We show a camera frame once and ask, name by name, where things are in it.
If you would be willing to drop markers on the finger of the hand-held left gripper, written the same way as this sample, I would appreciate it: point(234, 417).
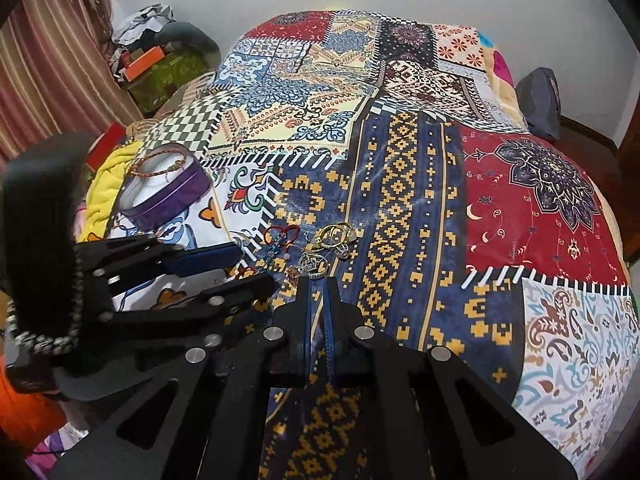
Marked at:
point(240, 292)
point(210, 257)

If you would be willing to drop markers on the green patterned bag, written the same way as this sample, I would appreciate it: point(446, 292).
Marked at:
point(170, 77)

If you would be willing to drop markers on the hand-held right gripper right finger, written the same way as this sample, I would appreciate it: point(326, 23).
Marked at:
point(334, 325)

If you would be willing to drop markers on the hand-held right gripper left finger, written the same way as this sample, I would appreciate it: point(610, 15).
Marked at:
point(306, 320)

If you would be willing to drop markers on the pile of clothes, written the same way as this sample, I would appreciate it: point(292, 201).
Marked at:
point(145, 25)

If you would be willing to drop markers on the orange cloth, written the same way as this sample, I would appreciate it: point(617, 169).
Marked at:
point(25, 410)

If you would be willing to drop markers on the striped curtain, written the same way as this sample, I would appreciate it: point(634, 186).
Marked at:
point(55, 60)

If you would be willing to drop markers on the yellow cloth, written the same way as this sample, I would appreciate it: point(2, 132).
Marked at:
point(107, 185)

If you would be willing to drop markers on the red box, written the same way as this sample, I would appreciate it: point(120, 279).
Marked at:
point(102, 147)

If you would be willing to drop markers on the red and gold bangle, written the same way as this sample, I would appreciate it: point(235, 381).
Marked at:
point(160, 165)

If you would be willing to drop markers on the printed patchwork blanket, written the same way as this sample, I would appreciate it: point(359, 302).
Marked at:
point(400, 170)

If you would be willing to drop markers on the dark grey backpack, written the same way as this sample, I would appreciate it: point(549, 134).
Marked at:
point(539, 102)

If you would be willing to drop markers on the orange box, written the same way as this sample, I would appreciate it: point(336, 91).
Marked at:
point(145, 62)

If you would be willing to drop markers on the purple oval jewelry box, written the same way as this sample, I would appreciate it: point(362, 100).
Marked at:
point(165, 200)

